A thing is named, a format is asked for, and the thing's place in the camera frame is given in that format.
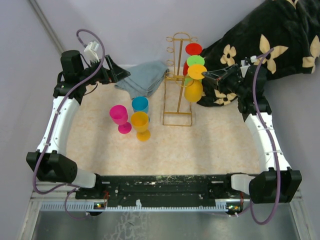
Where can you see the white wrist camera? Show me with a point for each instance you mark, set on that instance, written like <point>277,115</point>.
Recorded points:
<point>248,61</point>
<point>91,51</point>

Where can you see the white slotted cable duct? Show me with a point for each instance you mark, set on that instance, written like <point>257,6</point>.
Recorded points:
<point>78,206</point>

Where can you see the black floral blanket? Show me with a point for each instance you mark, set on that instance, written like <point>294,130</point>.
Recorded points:
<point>284,35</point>

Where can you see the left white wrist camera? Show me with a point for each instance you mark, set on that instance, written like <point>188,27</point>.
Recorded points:
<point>91,51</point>

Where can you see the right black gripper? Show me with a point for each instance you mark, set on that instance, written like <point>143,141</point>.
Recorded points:
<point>222,75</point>

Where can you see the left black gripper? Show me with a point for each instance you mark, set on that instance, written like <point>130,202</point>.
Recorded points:
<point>118,73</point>

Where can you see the green plastic wine glass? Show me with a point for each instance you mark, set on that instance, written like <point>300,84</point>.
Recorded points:
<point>194,67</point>

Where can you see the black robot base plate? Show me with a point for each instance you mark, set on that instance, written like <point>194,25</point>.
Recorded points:
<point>162,190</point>

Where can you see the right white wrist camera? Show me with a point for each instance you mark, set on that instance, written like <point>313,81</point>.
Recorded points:
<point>248,61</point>

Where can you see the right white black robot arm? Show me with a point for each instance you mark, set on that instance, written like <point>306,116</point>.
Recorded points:
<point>276,175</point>

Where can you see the orange plastic wine glass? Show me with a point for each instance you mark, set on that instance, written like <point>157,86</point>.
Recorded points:
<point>140,122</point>
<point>194,88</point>

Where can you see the pink plastic wine glass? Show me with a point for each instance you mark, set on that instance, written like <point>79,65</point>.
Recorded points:
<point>119,115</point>

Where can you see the grey folded cloth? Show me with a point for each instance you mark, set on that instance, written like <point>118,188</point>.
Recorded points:
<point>144,79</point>

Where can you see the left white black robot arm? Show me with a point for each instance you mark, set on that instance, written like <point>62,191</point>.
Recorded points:
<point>49,162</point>

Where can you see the aluminium frame rail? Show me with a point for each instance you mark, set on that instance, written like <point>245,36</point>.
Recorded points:
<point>46,26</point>

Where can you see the red plastic wine glass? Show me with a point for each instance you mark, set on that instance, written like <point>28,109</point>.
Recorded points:
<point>193,50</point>

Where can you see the blue plastic wine glass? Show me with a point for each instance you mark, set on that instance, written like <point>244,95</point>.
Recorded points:
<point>140,106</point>

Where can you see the gold wire glass rack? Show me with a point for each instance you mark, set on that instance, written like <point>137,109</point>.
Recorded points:
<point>177,111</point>

